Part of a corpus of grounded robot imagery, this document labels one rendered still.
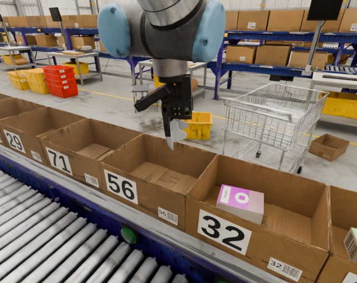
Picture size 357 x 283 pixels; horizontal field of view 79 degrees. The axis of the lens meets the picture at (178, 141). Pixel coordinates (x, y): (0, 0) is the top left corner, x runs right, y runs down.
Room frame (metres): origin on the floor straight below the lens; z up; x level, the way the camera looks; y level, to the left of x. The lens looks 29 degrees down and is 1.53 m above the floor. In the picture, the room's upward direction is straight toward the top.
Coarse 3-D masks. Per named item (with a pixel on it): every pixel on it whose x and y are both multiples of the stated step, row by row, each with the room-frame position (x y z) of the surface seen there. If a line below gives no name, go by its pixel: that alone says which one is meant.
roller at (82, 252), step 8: (96, 232) 0.63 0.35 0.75; (104, 232) 0.63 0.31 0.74; (88, 240) 0.59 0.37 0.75; (96, 240) 0.59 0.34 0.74; (80, 248) 0.55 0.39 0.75; (88, 248) 0.55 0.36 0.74; (96, 248) 0.57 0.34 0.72; (72, 256) 0.52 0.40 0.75; (80, 256) 0.52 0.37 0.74; (88, 256) 0.54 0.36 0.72; (64, 264) 0.48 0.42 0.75; (72, 264) 0.49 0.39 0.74; (56, 272) 0.46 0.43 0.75; (64, 272) 0.46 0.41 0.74; (48, 280) 0.43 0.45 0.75; (56, 280) 0.43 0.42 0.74; (64, 280) 0.45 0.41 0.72
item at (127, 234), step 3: (123, 228) 0.57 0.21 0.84; (126, 228) 0.57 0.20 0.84; (123, 231) 0.56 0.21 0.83; (126, 231) 0.56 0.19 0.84; (129, 231) 0.55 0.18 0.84; (123, 234) 0.56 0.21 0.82; (126, 234) 0.55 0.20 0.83; (129, 234) 0.55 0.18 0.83; (132, 234) 0.55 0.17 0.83; (123, 237) 0.56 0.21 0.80; (126, 237) 0.55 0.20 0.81; (129, 237) 0.55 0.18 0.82; (132, 237) 0.54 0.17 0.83; (135, 237) 0.55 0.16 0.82; (126, 240) 0.56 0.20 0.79; (129, 240) 0.55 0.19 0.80; (132, 240) 0.54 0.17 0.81; (135, 240) 0.54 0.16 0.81; (132, 243) 0.54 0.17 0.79
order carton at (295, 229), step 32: (224, 160) 0.75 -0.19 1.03; (192, 192) 0.56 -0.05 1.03; (288, 192) 0.63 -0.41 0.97; (320, 192) 0.58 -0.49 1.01; (192, 224) 0.51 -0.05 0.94; (256, 224) 0.41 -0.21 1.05; (288, 224) 0.55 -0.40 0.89; (320, 224) 0.47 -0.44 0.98; (256, 256) 0.40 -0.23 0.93; (288, 256) 0.36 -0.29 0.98; (320, 256) 0.33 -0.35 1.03
